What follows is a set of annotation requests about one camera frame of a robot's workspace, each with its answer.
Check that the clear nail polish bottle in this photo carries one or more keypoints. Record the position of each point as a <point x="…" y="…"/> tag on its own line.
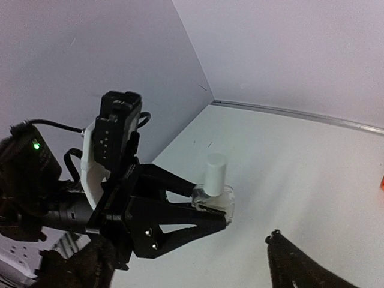
<point x="225" y="202"/>

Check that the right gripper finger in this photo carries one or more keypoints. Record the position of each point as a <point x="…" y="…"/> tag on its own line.
<point x="291" y="267"/>

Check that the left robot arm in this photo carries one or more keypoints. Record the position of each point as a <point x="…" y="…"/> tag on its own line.
<point x="108" y="251"/>

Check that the white nail polish cap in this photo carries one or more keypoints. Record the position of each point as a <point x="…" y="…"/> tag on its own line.
<point x="215" y="174"/>

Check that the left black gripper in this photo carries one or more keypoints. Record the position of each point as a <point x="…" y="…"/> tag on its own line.
<point x="33" y="196"/>

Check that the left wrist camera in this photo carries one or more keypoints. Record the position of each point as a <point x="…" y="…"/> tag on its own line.
<point x="105" y="141"/>

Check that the aluminium back rail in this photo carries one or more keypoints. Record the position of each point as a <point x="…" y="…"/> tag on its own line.
<point x="300" y="115"/>

